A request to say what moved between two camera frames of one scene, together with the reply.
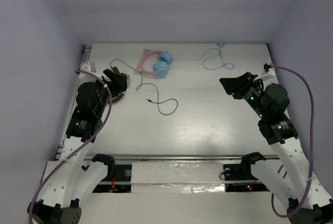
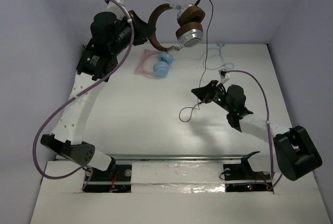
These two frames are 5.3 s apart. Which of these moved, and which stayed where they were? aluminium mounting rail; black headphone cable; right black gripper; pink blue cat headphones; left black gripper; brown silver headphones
Moved: right black gripper; brown silver headphones; black headphone cable; left black gripper
Stayed: pink blue cat headphones; aluminium mounting rail
